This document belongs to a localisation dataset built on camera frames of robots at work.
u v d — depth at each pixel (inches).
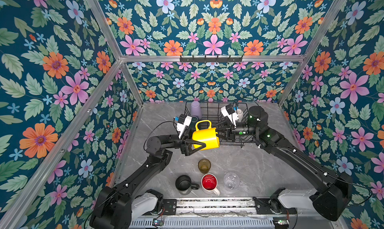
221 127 22.5
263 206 28.9
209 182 31.6
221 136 23.5
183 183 31.6
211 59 36.4
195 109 39.3
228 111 21.8
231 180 32.2
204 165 33.9
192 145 22.1
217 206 29.5
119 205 15.5
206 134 22.8
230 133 21.9
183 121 21.6
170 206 29.0
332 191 14.9
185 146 21.2
